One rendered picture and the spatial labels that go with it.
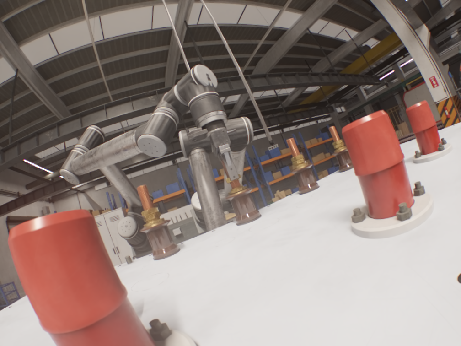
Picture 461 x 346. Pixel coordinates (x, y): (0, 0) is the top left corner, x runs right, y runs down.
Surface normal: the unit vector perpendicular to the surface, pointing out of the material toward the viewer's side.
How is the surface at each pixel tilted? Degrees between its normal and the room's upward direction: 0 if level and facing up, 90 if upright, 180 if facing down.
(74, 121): 90
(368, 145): 89
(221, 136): 90
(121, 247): 90
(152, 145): 138
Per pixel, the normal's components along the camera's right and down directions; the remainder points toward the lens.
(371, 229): -0.73, -0.66
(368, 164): -0.83, 0.26
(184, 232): 0.18, -0.14
